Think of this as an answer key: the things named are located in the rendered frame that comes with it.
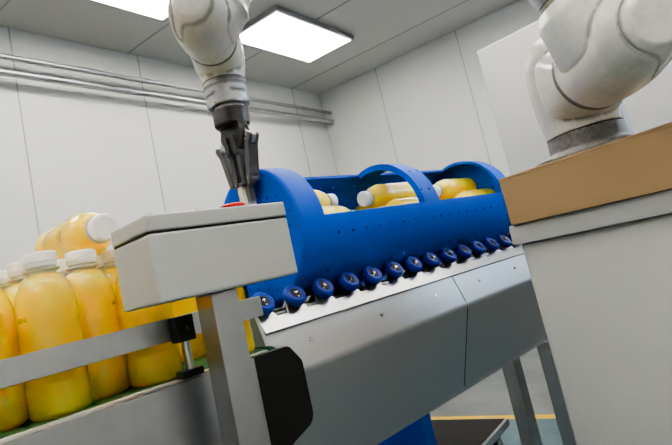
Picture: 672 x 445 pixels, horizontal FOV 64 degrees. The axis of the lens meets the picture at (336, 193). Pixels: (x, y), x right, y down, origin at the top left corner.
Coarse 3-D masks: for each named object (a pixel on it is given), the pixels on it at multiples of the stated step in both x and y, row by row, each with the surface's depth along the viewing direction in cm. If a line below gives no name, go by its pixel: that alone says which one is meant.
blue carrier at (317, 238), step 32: (256, 192) 110; (288, 192) 103; (352, 192) 148; (416, 192) 131; (288, 224) 103; (320, 224) 104; (352, 224) 110; (384, 224) 118; (416, 224) 126; (448, 224) 136; (480, 224) 148; (320, 256) 104; (352, 256) 111; (384, 256) 120; (416, 256) 131; (256, 288) 112
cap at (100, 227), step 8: (96, 216) 75; (104, 216) 76; (112, 216) 77; (88, 224) 75; (96, 224) 75; (104, 224) 76; (112, 224) 76; (88, 232) 75; (96, 232) 75; (104, 232) 75; (96, 240) 76; (104, 240) 76
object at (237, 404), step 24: (216, 312) 65; (240, 312) 68; (216, 336) 65; (240, 336) 67; (216, 360) 65; (240, 360) 66; (216, 384) 66; (240, 384) 65; (216, 408) 66; (240, 408) 64; (240, 432) 63; (264, 432) 66
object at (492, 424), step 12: (432, 420) 267; (444, 420) 263; (456, 420) 259; (468, 420) 255; (480, 420) 251; (492, 420) 247; (504, 420) 245; (444, 432) 246; (456, 432) 242; (468, 432) 239; (480, 432) 236; (492, 432) 234; (444, 444) 231; (456, 444) 228; (468, 444) 225; (480, 444) 222; (492, 444) 227
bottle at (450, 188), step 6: (444, 180) 160; (450, 180) 160; (456, 180) 162; (462, 180) 164; (468, 180) 166; (444, 186) 157; (450, 186) 158; (456, 186) 160; (462, 186) 162; (468, 186) 164; (474, 186) 167; (444, 192) 157; (450, 192) 158; (456, 192) 160; (444, 198) 158; (450, 198) 159
